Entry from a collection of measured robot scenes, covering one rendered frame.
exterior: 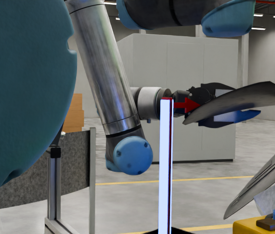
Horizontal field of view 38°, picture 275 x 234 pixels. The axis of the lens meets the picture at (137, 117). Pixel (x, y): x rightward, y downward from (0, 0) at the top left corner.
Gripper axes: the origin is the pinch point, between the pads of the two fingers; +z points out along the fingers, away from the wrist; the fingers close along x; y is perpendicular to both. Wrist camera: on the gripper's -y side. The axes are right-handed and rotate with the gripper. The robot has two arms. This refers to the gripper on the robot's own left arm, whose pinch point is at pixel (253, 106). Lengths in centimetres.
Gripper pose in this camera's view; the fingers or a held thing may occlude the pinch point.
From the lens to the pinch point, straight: 82.2
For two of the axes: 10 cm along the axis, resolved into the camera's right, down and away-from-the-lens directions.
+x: -0.7, 10.0, -0.4
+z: 9.1, 0.5, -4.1
